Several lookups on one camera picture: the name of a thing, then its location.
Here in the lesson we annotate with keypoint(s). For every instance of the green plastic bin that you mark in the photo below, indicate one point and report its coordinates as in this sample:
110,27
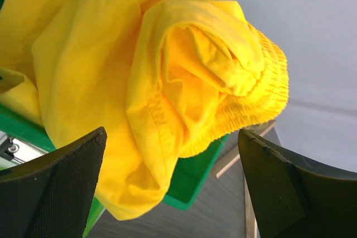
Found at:
30,141

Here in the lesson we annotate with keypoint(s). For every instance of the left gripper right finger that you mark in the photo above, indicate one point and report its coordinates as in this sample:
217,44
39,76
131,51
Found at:
295,196

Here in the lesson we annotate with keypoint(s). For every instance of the yellow shorts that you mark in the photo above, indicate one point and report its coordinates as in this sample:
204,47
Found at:
164,78

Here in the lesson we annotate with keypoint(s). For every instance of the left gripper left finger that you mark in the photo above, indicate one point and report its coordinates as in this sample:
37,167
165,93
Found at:
51,196

